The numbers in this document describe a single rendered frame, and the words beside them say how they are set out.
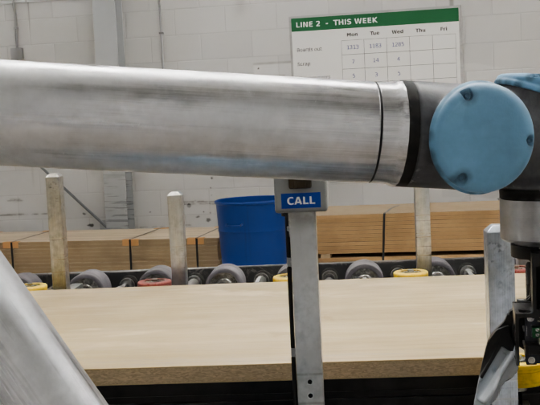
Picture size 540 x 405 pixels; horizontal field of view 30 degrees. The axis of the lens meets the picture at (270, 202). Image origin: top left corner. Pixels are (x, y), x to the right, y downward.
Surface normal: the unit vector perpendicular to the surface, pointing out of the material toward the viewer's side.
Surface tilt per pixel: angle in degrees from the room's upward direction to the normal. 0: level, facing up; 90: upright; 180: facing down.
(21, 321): 67
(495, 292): 90
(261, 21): 90
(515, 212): 90
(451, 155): 91
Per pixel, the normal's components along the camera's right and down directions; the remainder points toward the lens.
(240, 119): 0.11, -0.05
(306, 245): -0.07, 0.09
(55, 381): 0.63, -0.30
